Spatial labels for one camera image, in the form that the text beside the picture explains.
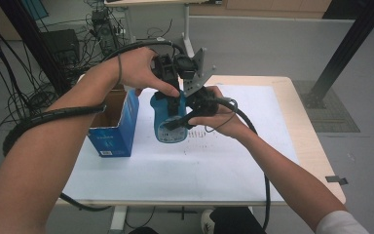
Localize white shoe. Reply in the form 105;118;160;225
200;209;216;234

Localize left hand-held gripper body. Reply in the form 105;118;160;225
150;48;207;94

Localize black tape strip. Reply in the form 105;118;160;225
324;175;349;186

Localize black computer tower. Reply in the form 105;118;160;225
42;28;81;62

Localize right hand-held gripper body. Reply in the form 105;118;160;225
182;66;223;119

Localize person's black trouser leg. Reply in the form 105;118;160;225
210;206;268;234

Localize thick black right gripper cable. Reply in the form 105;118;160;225
218;97;272;231

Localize person's right hand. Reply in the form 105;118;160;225
188;86;252;139

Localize black metal frame post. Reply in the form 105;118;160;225
0;0;71;96

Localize blue cardboard box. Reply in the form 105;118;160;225
87;88;140;159

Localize thick black left gripper cable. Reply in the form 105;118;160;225
2;39;187;213

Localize blue board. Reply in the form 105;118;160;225
28;0;50;20

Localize grey floor mat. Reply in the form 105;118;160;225
293;80;360;134

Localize white table mat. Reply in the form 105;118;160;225
62;84;300;203

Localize black wrist band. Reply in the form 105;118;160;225
116;53;124;86

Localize grey electronic device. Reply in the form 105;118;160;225
91;9;118;57

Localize light wooden table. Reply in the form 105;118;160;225
56;74;347;234

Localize white background desk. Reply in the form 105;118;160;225
103;0;223;59

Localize bundle of black floor cables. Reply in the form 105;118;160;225
0;6;92;164

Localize thick black gripper cable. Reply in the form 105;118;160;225
2;39;187;213
218;97;272;231

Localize person's left hand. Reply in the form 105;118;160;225
118;46;182;99

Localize black metal stand post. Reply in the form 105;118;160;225
305;0;374;110

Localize white sleeve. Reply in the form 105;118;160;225
315;210;371;234

